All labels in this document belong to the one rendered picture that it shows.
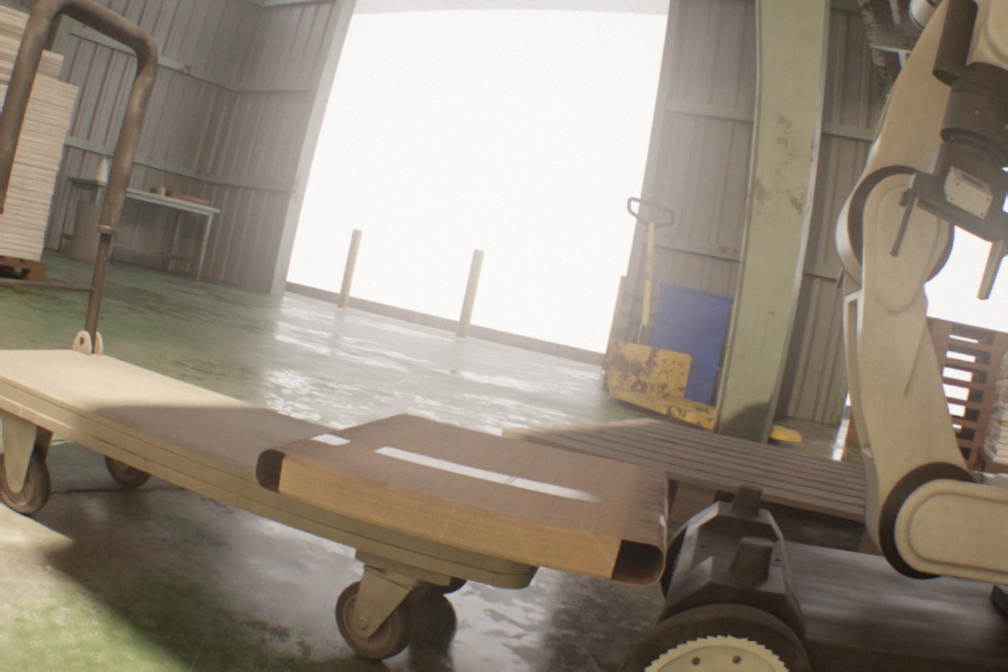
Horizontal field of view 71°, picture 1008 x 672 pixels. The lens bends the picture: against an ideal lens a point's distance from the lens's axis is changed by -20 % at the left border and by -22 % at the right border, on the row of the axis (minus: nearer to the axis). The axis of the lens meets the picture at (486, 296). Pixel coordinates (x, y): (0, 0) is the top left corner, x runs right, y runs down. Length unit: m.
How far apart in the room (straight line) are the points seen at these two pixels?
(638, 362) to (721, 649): 4.37
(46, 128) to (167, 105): 5.72
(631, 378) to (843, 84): 3.51
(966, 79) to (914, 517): 0.48
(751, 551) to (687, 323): 5.68
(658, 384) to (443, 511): 4.43
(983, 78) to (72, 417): 1.09
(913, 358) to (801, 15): 3.38
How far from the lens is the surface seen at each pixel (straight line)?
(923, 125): 1.03
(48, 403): 1.10
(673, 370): 5.24
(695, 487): 2.06
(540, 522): 0.79
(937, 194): 0.81
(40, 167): 4.68
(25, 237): 4.68
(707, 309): 6.49
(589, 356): 8.98
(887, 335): 0.95
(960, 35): 0.88
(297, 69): 10.31
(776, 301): 3.90
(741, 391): 3.91
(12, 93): 1.24
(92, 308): 1.47
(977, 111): 0.83
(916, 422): 1.00
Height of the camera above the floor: 0.43
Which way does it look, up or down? level
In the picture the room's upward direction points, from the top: 12 degrees clockwise
